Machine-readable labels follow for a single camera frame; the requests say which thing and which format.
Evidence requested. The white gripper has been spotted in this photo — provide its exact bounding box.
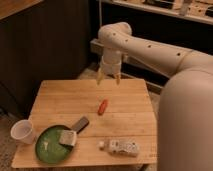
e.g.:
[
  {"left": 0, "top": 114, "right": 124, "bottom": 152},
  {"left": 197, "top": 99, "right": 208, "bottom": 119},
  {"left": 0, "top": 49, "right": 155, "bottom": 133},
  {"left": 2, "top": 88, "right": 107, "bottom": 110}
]
[{"left": 96, "top": 55, "right": 122, "bottom": 85}]

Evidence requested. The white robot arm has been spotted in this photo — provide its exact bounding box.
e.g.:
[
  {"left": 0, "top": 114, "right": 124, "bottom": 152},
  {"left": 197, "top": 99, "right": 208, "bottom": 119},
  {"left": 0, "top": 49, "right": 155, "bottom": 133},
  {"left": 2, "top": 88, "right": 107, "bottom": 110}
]
[{"left": 98, "top": 22, "right": 213, "bottom": 171}]

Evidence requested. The orange carrot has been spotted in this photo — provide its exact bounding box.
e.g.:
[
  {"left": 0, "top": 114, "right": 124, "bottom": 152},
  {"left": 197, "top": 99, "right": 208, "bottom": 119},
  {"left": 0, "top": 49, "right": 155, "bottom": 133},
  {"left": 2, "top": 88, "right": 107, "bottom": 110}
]
[{"left": 97, "top": 99, "right": 108, "bottom": 115}]

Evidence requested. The wooden table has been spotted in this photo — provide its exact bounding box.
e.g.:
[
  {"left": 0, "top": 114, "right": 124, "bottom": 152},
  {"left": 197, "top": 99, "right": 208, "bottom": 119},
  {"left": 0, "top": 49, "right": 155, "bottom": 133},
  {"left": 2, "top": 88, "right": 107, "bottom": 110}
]
[{"left": 11, "top": 79, "right": 157, "bottom": 168}]

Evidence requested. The plastic water bottle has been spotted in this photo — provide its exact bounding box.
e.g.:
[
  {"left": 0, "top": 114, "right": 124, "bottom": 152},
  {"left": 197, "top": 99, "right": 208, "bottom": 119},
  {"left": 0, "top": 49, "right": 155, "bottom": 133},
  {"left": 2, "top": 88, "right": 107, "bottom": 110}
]
[{"left": 98, "top": 139, "right": 139, "bottom": 157}]

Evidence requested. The grey sponge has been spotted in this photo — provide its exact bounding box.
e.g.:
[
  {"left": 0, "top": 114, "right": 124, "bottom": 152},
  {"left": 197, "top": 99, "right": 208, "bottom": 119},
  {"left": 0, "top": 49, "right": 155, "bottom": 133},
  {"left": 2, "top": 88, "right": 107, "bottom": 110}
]
[{"left": 59, "top": 130, "right": 77, "bottom": 146}]

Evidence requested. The green frying pan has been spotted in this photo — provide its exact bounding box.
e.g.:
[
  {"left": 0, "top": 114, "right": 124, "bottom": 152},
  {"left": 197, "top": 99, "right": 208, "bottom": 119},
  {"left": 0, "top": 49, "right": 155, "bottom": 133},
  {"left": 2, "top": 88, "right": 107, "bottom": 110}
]
[{"left": 35, "top": 117, "right": 89, "bottom": 164}]

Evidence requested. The white paper cup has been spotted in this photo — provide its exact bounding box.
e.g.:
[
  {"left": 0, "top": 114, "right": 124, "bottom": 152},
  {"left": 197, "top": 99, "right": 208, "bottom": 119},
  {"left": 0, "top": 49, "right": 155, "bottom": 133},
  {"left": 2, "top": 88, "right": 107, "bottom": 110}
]
[{"left": 10, "top": 120, "right": 36, "bottom": 144}]

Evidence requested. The cluttered background shelf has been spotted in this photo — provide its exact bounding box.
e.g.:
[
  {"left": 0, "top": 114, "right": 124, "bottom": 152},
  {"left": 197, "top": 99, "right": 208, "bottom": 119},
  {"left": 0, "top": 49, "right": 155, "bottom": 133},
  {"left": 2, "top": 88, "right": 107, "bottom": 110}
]
[{"left": 99, "top": 0, "right": 213, "bottom": 26}]

